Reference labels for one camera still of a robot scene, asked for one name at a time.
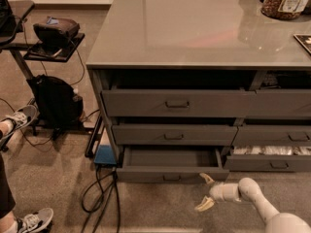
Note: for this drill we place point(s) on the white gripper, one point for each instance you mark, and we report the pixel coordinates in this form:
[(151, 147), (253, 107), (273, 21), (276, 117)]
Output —
[(218, 192)]

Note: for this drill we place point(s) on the packets in bottom right drawer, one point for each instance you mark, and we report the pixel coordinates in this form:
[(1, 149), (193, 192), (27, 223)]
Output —
[(272, 150)]

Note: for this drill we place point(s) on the grey drawer cabinet island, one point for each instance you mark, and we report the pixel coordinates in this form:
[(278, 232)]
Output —
[(200, 45)]

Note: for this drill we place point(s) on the blue box on floor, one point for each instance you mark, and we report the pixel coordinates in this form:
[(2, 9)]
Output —
[(104, 156)]

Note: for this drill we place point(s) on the grey sneaker lower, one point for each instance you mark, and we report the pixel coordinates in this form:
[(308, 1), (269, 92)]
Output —
[(35, 222)]

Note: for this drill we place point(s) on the grey sneaker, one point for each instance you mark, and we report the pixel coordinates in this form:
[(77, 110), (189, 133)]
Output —
[(35, 222), (17, 120)]

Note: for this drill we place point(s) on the black backpack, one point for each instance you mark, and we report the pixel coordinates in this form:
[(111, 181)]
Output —
[(57, 102)]

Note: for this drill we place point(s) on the dark tablet on counter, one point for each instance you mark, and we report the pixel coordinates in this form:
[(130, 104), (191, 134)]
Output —
[(305, 41)]

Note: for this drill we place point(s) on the grey sneaker upper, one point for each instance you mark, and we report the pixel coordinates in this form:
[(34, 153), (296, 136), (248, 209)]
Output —
[(17, 120)]

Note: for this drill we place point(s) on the person leg dark shorts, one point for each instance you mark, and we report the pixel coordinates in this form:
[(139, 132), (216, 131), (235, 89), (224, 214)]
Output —
[(8, 223)]

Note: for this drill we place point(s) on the clear jar of nuts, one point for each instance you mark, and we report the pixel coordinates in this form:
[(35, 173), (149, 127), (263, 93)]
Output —
[(283, 9)]

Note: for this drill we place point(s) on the black pouch on shelf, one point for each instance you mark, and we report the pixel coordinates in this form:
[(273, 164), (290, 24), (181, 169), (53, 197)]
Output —
[(57, 32)]

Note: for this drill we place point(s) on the black laptop on stand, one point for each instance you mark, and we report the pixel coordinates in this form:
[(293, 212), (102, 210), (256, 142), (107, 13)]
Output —
[(7, 19)]

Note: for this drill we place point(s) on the black rolling stand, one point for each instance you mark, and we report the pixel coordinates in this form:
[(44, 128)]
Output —
[(23, 52)]

